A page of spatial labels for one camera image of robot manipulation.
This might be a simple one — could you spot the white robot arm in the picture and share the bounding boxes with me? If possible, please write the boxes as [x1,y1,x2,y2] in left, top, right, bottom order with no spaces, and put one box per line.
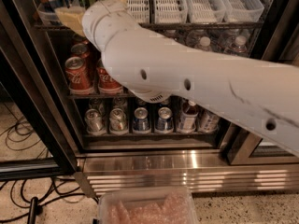
[55,0,299,154]

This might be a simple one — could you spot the white empty shelf tray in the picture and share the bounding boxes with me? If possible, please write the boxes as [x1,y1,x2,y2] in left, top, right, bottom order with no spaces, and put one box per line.
[222,0,264,22]
[153,0,188,23]
[186,0,226,23]
[126,0,150,23]

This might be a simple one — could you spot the rear left coca-cola can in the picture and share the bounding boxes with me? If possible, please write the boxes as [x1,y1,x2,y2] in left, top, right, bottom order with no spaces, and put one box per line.
[72,34,90,45]

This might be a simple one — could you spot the coca-cola can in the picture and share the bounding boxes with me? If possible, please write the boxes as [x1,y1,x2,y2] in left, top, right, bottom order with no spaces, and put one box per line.
[71,43,93,63]
[64,57,92,90]
[72,34,90,45]
[96,60,121,90]

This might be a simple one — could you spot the clear tray under blue can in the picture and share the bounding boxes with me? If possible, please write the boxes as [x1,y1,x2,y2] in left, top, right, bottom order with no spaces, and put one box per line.
[37,4,62,26]

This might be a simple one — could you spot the middle left coca-cola can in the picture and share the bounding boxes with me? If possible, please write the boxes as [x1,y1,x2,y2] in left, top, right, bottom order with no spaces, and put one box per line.
[71,43,93,63]

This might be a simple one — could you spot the front left coca-cola can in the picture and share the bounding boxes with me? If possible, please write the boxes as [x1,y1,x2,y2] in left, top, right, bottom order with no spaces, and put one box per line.
[64,57,92,90]

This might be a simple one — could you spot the front middle coca-cola can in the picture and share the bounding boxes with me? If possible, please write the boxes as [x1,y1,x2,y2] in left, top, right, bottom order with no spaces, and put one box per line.
[96,60,121,90]

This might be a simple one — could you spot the silver can front left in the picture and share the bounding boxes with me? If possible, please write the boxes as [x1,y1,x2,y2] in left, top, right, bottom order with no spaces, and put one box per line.
[84,109,104,132]

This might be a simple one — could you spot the silver can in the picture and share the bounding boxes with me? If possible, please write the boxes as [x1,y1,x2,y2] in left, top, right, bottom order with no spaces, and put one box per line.
[109,108,127,132]
[84,109,104,132]

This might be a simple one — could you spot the blue pepsi can left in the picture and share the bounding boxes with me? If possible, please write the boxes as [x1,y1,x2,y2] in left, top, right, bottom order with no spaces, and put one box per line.
[133,107,150,133]

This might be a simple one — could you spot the blue pepsi can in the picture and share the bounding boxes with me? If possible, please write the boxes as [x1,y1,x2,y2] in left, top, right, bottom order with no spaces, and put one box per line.
[133,107,150,133]
[155,107,174,133]

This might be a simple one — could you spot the stainless steel fridge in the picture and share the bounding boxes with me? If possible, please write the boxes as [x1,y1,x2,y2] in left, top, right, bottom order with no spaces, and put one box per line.
[0,0,299,198]

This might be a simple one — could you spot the blue pepsi can right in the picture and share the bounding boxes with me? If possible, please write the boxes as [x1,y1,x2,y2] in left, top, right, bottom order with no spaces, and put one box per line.
[155,107,174,133]

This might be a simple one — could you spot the front middle water bottle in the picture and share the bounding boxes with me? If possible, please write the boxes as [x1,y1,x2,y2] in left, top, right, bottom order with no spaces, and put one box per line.
[186,30,212,51]

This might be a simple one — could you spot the water bottle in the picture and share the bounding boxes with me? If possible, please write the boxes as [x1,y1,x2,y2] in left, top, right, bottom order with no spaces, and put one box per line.
[217,29,248,57]
[186,30,212,51]

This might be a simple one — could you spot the front right water bottle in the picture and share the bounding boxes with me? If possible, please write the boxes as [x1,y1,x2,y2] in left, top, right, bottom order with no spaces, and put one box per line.
[217,29,248,57]

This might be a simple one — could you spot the brown tea bottle left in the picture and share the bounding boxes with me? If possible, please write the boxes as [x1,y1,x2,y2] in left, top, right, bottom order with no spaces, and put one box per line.
[178,100,199,133]

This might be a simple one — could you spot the brown tea bottle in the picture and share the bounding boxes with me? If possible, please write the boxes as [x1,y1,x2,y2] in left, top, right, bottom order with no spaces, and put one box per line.
[199,110,220,133]
[178,100,199,133]

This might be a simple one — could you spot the brown tea bottle right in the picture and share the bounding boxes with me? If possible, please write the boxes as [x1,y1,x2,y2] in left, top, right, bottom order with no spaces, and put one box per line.
[199,110,220,133]

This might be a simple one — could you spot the clear plastic bin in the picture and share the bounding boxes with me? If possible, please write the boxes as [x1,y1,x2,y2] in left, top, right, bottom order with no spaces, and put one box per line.
[98,187,198,224]

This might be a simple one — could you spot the black floor cables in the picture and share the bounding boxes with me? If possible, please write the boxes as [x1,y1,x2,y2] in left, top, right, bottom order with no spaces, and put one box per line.
[0,103,100,224]

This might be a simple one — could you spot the black stand post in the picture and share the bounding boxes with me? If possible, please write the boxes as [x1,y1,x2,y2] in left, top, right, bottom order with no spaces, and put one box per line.
[27,197,42,224]

